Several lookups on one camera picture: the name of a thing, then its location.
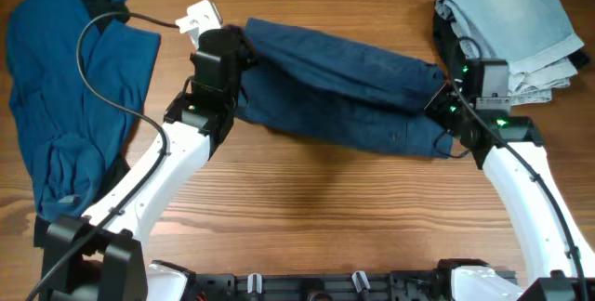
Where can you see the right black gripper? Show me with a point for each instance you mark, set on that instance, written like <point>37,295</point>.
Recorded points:
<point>434,106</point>

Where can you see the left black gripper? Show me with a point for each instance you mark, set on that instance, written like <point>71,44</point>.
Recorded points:
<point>247,55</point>

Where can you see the dark navy denim shorts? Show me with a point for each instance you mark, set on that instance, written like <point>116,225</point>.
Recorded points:
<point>315,84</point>

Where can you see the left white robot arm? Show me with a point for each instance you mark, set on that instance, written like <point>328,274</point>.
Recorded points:
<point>99,255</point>

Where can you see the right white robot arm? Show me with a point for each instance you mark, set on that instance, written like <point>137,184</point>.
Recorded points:
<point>509,150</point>

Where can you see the black folded garment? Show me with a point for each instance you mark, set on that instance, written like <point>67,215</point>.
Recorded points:
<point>444,37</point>

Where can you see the light blue folded jeans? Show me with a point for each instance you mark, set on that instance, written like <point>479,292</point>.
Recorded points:
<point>535,37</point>

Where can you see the blue shirt pile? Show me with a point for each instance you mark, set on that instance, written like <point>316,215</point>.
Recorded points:
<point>68,79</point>

